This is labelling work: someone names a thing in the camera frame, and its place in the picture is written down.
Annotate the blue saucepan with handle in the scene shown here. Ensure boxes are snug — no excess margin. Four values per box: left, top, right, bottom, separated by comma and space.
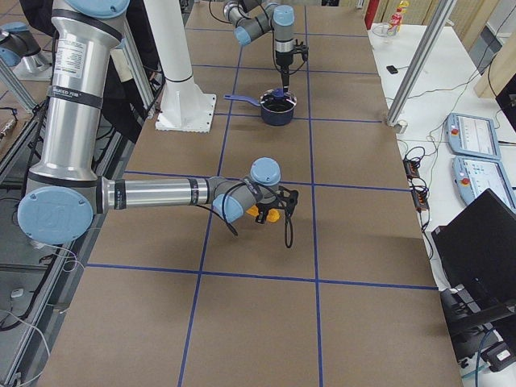
223, 94, 296, 126

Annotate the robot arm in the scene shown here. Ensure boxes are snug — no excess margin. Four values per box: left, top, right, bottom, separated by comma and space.
17, 1, 299, 248
223, 1, 309, 93

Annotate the black monitor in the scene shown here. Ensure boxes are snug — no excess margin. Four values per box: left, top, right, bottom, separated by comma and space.
431, 189, 515, 302

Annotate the orange black power strip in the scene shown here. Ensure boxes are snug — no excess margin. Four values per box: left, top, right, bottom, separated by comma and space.
403, 159, 430, 213

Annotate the upper teach pendant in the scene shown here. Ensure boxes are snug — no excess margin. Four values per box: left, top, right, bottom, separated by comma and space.
444, 113, 501, 160

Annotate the teach pendant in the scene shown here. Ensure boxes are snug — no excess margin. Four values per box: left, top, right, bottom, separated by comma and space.
452, 156, 515, 211
444, 113, 501, 160

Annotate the glass lid blue knob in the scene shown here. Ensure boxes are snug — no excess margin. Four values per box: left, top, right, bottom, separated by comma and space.
260, 88, 298, 106

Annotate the small black box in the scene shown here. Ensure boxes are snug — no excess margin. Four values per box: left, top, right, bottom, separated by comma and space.
386, 65, 398, 74

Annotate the brown table mat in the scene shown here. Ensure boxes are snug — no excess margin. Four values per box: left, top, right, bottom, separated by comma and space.
40, 3, 464, 387

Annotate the aluminium frame post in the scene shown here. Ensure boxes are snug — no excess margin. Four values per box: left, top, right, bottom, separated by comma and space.
386, 0, 457, 127

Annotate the red drink bottle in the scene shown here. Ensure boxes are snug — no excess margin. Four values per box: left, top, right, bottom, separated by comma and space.
386, 1, 409, 36

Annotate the white pedestal base plate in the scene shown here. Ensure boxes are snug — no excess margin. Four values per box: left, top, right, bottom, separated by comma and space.
156, 92, 217, 133

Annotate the white camera pedestal column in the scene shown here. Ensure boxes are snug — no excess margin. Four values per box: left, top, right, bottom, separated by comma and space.
144, 0, 201, 100

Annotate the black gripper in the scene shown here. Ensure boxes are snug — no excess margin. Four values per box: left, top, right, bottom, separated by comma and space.
255, 184, 298, 223
274, 40, 309, 93

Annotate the lower teach pendant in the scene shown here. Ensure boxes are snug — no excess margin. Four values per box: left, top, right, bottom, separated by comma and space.
452, 156, 515, 211

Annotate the yellow toy corn cob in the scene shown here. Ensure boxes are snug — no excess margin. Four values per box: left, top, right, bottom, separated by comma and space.
246, 206, 281, 223

